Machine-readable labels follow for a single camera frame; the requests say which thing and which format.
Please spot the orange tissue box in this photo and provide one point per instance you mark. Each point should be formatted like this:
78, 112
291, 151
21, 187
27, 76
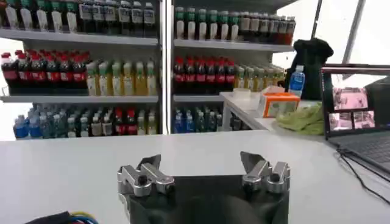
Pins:
280, 105

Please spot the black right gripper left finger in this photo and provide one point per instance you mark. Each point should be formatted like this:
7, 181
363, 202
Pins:
144, 179

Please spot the grey slanted beam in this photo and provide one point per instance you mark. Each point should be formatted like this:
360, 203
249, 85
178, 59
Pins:
353, 30

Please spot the clear tape roll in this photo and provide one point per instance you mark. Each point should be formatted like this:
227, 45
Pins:
241, 92

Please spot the black laptop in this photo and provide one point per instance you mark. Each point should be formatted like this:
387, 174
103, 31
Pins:
359, 143

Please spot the dark slanted pole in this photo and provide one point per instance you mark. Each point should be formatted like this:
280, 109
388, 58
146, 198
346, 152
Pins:
317, 18

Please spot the white desk table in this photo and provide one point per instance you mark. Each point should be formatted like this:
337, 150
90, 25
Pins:
246, 112

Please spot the light green cloth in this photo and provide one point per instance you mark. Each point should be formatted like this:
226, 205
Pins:
303, 121

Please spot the blue label water bottle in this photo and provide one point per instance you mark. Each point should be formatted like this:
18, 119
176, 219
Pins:
296, 80

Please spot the metal shelf with bottles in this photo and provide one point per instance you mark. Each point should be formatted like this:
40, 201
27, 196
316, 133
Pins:
91, 76
213, 73

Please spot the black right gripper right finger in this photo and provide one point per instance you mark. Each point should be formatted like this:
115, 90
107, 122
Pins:
265, 176

